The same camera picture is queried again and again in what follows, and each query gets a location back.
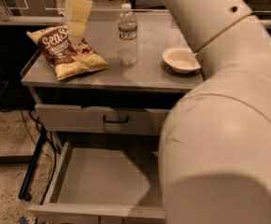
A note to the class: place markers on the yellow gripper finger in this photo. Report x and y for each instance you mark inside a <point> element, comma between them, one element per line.
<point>79,10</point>
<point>76,30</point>

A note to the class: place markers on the brown yellow chip bag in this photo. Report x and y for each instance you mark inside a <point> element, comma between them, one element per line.
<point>67,58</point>

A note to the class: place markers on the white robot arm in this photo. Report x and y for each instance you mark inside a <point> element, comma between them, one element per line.
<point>215,148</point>

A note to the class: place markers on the closed upper grey drawer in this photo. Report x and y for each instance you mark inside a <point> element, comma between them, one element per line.
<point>99,119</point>

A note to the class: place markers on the grey metal drawer cabinet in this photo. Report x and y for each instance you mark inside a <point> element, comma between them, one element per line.
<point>150,83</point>

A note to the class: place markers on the open middle grey drawer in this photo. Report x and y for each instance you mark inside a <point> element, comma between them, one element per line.
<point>104,184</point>

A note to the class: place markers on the clear plastic water bottle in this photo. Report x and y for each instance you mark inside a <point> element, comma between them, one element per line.
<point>127,25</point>

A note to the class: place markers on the white paper bowl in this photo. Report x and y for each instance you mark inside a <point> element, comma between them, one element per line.
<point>181,60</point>

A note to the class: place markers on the black table leg frame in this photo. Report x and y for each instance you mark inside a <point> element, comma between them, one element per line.
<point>30,161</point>

